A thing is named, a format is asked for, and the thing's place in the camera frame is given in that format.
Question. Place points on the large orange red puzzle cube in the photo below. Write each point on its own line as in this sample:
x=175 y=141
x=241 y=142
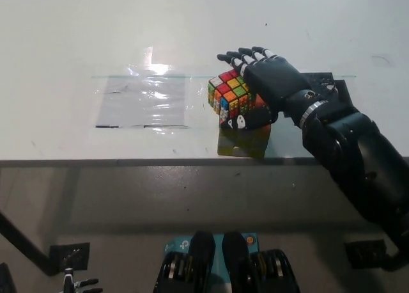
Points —
x=243 y=142

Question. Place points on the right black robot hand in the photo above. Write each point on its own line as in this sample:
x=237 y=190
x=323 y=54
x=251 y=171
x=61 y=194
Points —
x=274 y=82

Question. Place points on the teal router box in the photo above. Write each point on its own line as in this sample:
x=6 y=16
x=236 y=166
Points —
x=219 y=243

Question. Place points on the black diagonal table brace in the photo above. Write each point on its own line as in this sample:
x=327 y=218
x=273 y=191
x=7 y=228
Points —
x=22 y=242

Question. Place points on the black object at floor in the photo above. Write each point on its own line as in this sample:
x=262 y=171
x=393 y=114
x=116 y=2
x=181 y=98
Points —
x=6 y=280

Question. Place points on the small studded multicolour puzzle cube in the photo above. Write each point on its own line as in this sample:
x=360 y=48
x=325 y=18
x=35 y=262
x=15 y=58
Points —
x=227 y=94

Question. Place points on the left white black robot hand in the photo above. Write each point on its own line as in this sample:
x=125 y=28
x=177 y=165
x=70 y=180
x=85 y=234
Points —
x=76 y=285

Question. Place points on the black tape patch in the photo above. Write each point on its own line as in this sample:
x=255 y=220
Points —
x=329 y=85

